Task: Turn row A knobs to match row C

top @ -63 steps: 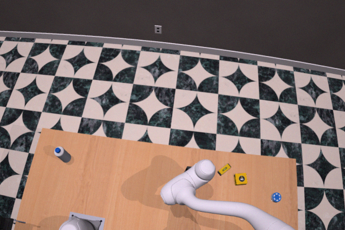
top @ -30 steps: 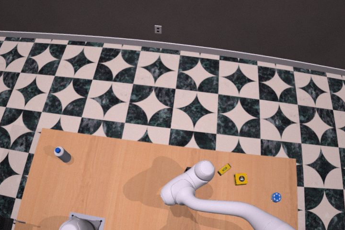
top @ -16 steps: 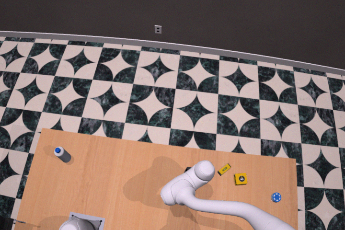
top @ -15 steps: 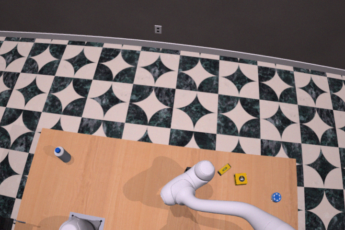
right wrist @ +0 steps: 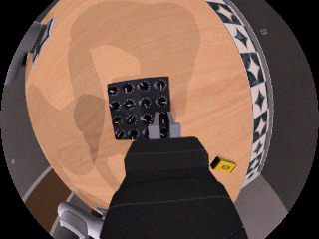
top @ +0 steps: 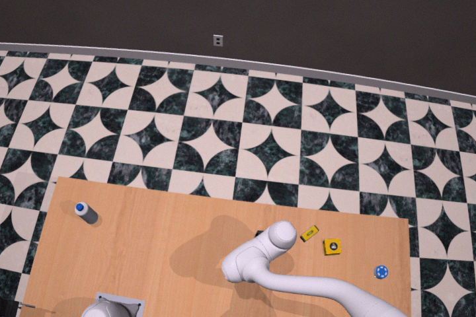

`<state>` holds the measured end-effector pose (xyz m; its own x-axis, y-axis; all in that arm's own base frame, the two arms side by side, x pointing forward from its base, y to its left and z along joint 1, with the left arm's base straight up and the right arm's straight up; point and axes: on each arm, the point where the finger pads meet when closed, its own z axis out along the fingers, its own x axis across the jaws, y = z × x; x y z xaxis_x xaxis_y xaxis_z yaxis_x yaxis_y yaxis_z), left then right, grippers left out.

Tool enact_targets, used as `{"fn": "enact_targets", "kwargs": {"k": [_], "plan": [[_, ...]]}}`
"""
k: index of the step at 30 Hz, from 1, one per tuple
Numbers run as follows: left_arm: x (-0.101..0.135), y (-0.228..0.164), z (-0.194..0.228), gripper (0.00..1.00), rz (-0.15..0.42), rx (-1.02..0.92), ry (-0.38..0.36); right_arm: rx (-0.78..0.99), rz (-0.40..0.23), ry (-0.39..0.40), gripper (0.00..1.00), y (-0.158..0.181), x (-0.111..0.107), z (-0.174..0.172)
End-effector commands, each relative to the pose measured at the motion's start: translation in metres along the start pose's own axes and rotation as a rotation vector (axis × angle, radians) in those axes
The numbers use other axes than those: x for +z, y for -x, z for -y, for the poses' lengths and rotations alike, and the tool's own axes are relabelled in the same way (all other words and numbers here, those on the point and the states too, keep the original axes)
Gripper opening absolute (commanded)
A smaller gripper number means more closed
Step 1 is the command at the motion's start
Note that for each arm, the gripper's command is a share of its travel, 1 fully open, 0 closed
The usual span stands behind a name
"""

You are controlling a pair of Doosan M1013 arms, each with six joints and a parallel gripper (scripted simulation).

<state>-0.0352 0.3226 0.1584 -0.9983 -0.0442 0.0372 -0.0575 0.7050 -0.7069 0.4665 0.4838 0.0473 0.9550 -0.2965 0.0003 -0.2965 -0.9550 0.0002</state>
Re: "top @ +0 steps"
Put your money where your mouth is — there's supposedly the grey bottle with blue cap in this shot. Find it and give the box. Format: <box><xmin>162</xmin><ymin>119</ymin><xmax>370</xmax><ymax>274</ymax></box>
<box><xmin>75</xmin><ymin>202</ymin><xmax>98</xmax><ymax>225</ymax></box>

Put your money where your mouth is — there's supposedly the yellow pocket level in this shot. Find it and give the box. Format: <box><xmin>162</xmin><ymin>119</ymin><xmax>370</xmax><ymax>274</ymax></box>
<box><xmin>300</xmin><ymin>225</ymin><xmax>319</xmax><ymax>242</ymax></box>

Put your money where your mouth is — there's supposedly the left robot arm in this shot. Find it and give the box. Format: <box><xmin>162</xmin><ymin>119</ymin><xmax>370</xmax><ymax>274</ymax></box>
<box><xmin>81</xmin><ymin>297</ymin><xmax>139</xmax><ymax>317</ymax></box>

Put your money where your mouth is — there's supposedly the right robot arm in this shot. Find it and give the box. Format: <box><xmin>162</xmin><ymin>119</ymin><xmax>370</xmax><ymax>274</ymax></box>
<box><xmin>221</xmin><ymin>221</ymin><xmax>408</xmax><ymax>317</ymax></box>

